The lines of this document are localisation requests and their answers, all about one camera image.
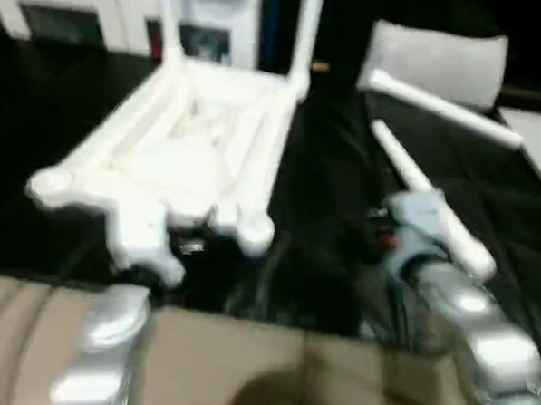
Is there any white plastic table top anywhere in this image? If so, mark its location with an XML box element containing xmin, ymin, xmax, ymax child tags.
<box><xmin>18</xmin><ymin>51</ymin><xmax>322</xmax><ymax>272</ymax></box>

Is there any flat white board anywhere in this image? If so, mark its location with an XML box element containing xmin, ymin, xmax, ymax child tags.
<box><xmin>501</xmin><ymin>107</ymin><xmax>541</xmax><ymax>211</ymax></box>

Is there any white plastic bag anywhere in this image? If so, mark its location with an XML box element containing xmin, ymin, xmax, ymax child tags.
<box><xmin>355</xmin><ymin>13</ymin><xmax>515</xmax><ymax>121</ymax></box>

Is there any black work mat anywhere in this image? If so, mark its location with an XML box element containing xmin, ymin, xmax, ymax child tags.
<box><xmin>0</xmin><ymin>7</ymin><xmax>541</xmax><ymax>381</ymax></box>

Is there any white cabinet with glass doors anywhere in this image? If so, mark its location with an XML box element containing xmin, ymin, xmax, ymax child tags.
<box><xmin>0</xmin><ymin>0</ymin><xmax>270</xmax><ymax>86</ymax></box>

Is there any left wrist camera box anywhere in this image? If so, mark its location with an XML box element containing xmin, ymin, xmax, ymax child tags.
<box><xmin>101</xmin><ymin>198</ymin><xmax>188</xmax><ymax>294</ymax></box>

